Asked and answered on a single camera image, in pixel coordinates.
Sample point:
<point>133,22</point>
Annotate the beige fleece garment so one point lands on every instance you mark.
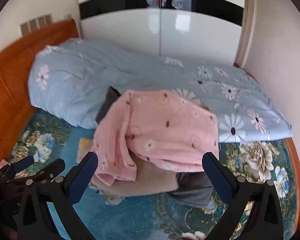
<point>149,180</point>

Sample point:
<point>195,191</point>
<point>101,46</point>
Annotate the pink floral fleece garment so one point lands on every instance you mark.
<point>159,127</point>

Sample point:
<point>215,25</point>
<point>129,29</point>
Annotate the white black glossy wardrobe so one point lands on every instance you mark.
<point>207,30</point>

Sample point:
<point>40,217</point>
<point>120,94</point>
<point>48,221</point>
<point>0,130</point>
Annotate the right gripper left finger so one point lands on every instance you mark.
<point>80,176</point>

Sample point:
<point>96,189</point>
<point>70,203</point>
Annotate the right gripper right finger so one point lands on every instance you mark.
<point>220,176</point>

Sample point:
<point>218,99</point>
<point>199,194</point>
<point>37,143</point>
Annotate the grey garment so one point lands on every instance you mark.
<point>194,189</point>

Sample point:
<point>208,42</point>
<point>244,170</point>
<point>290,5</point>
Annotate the light blue daisy duvet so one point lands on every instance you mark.
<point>71,80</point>

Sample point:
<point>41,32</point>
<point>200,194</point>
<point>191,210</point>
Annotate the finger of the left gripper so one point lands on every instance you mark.
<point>22,164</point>
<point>50,171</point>

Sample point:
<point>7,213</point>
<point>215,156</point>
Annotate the teal floral bed blanket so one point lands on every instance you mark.
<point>157,216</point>

